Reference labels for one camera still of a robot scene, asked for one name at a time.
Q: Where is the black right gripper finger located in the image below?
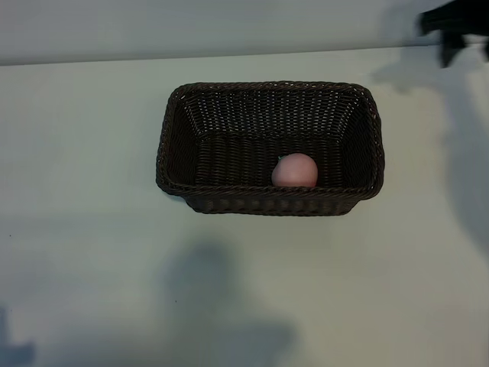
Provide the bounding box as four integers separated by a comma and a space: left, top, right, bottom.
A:
439, 34, 465, 70
417, 0, 489, 38

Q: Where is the pink peach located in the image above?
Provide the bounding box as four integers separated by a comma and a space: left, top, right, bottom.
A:
270, 152, 319, 189

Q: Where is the dark brown wicker basket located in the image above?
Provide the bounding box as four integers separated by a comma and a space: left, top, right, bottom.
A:
154, 80, 387, 217

